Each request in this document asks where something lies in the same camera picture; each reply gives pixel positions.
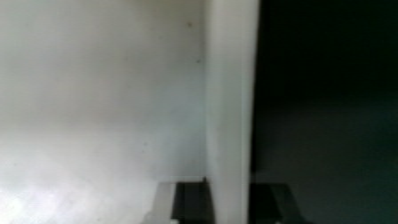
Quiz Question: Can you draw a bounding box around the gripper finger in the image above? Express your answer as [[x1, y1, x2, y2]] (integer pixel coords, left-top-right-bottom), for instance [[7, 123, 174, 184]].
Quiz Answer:
[[249, 183, 308, 224]]

